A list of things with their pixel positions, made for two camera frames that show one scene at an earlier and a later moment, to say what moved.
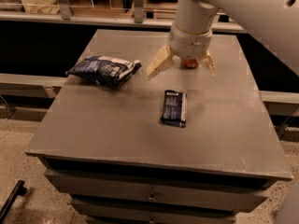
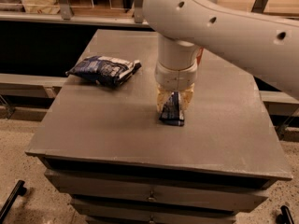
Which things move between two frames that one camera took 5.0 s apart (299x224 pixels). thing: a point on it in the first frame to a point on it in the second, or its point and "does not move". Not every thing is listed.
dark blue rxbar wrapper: (175, 108) does not move
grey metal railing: (220, 23) does not move
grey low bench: (28, 84) does not move
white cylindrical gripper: (191, 45) to (175, 77)
